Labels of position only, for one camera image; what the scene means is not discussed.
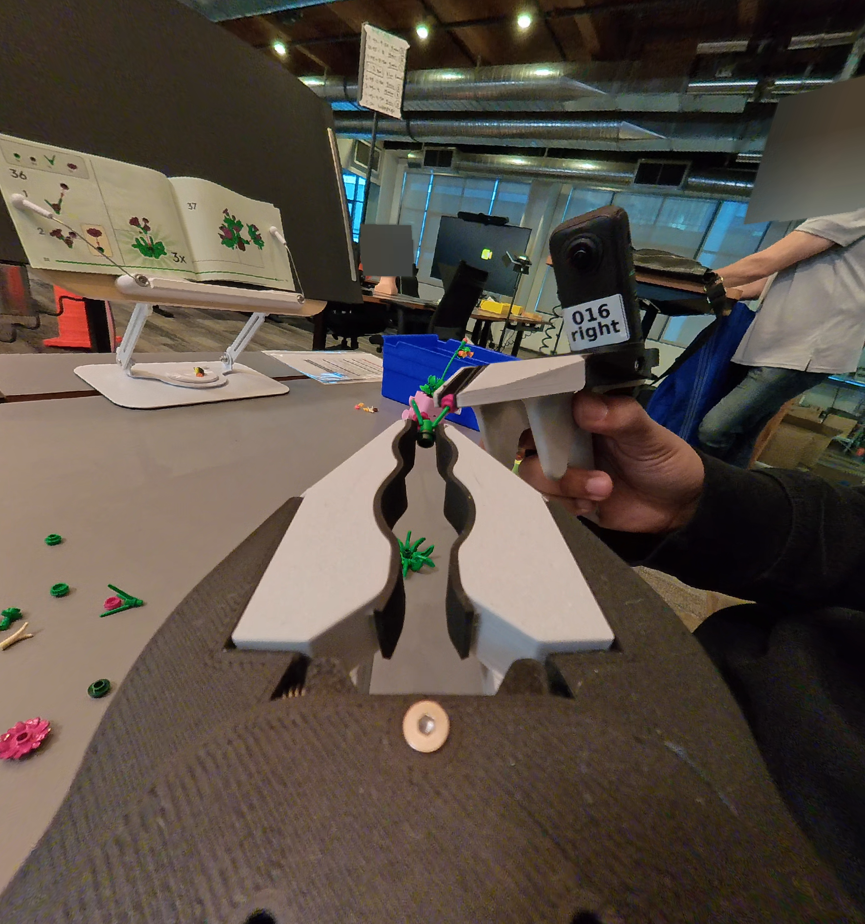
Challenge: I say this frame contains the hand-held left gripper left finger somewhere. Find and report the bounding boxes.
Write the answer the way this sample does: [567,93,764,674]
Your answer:
[230,417,413,695]

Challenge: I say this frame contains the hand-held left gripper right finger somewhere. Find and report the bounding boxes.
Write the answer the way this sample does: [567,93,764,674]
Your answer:
[434,424,615,695]

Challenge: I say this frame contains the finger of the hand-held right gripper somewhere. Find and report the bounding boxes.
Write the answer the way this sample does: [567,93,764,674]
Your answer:
[456,358,597,482]
[432,364,528,472]

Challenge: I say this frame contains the person's right forearm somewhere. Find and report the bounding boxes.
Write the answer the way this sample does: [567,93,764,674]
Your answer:
[580,450,865,626]

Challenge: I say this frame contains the person's right hand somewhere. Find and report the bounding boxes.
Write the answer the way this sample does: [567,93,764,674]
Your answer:
[515,390,709,536]

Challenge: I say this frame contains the pink toy flower pot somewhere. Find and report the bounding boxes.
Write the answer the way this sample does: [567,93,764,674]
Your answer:
[401,338,475,427]

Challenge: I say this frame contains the black standing desk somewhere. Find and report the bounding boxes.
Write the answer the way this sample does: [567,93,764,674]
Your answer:
[630,248,766,319]

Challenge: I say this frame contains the green toy leaf cluster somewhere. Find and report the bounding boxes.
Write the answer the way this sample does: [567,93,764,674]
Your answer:
[397,530,438,579]

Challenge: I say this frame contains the black office chair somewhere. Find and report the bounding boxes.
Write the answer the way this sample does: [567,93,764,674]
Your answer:
[428,260,488,341]

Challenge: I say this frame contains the black monitor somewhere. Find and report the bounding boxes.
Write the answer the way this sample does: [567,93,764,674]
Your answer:
[430,212,534,297]

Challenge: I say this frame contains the large blue plastic bin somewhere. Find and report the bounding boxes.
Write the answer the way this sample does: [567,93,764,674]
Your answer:
[380,333,521,407]

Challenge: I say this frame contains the blue jacket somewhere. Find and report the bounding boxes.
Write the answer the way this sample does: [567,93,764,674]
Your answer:
[645,299,759,449]

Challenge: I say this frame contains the white book stand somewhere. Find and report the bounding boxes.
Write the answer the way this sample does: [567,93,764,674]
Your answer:
[12,194,308,411]

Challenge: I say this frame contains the cardboard box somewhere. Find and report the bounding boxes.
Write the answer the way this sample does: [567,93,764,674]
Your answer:
[749,400,865,492]

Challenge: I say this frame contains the hanging paper sheet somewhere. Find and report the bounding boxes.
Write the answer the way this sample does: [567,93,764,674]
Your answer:
[357,21,411,121]

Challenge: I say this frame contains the scattered small toy pieces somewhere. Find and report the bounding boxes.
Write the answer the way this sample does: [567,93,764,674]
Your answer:
[0,530,145,763]

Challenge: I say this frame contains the orange cone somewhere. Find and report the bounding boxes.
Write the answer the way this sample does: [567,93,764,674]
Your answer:
[42,284,124,353]

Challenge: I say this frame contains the open instruction booklet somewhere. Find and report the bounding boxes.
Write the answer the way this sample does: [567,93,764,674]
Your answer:
[0,128,298,294]

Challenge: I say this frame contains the dark desk divider panel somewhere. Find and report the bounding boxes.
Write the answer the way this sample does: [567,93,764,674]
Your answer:
[0,0,366,305]

